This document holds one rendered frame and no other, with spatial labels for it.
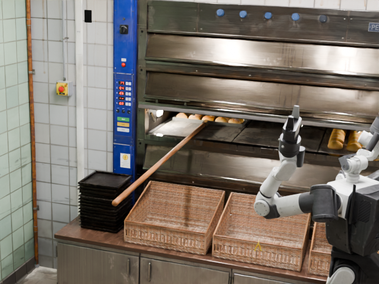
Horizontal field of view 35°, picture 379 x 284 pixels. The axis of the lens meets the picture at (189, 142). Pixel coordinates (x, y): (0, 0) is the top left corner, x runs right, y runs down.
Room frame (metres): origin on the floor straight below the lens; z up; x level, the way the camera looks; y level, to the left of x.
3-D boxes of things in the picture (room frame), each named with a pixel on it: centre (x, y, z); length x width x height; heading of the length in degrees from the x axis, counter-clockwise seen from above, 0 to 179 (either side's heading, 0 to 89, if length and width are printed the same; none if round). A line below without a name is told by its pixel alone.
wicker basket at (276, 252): (3.61, -0.49, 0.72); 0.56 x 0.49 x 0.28; 74
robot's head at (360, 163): (2.62, -0.75, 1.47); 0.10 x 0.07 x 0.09; 127
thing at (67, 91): (4.26, 0.90, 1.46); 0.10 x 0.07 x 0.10; 74
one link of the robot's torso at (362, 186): (2.57, -0.78, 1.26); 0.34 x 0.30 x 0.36; 127
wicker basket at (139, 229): (3.78, 0.07, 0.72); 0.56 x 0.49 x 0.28; 74
